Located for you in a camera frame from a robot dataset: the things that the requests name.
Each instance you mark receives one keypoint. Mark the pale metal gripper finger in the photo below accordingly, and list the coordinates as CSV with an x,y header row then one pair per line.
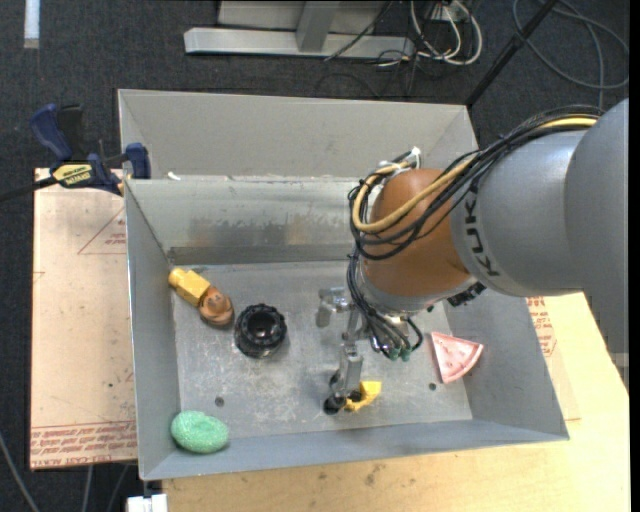
x,y
352,369
331,304

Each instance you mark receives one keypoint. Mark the small yellow toy piece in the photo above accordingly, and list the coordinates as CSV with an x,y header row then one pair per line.
x,y
369,392

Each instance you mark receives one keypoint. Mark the grey metal bin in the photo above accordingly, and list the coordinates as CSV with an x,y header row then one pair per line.
x,y
280,380

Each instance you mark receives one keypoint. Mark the pink triangular toy slice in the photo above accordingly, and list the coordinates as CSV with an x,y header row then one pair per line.
x,y
454,356

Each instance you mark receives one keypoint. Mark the yellow and brown toy bottle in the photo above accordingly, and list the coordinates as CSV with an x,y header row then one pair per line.
x,y
202,295

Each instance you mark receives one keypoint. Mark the green round scouring pad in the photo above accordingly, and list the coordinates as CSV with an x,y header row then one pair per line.
x,y
199,432

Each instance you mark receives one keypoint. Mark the brown cardboard board, red print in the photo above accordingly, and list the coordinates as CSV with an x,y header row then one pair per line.
x,y
80,320

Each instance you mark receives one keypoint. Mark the black cylinder on white bracket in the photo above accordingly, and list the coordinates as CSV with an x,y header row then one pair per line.
x,y
466,294

